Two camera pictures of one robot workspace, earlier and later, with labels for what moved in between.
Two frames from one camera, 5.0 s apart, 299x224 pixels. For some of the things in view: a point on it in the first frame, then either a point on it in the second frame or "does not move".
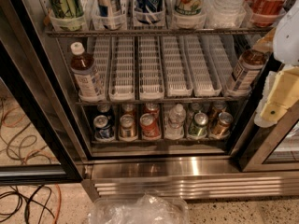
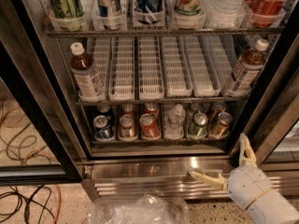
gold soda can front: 221,129 does not move
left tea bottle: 84,71 does not move
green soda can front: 199,127 does not move
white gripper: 287,37 -> 248,183
